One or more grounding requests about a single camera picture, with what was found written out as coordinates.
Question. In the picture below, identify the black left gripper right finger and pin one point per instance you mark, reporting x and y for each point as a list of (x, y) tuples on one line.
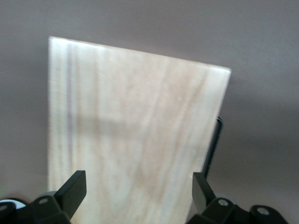
[(202, 198)]

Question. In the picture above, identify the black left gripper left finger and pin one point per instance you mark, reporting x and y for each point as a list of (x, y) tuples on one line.
[(71, 198)]

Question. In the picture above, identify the wooden drawer cabinet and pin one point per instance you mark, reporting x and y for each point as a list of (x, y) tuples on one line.
[(130, 112)]

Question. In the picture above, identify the brown table cover mat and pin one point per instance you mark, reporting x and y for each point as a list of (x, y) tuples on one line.
[(140, 18)]

